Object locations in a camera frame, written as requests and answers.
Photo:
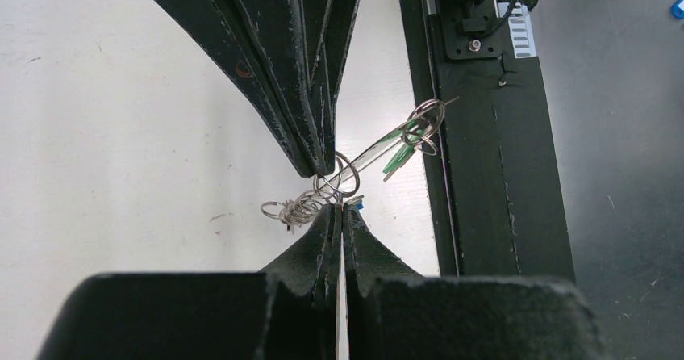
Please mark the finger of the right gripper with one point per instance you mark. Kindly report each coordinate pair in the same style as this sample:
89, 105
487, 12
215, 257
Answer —
218, 29
302, 46

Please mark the keyring with keys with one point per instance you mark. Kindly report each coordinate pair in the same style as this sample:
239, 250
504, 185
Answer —
343, 186

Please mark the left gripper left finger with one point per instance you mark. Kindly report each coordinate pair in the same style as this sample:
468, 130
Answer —
286, 310

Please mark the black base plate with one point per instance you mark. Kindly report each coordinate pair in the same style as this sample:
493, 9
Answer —
494, 185

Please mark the green tagged key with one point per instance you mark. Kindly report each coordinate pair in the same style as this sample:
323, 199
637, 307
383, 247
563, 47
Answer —
404, 154

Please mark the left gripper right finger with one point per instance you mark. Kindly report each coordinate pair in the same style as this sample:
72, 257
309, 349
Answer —
396, 313

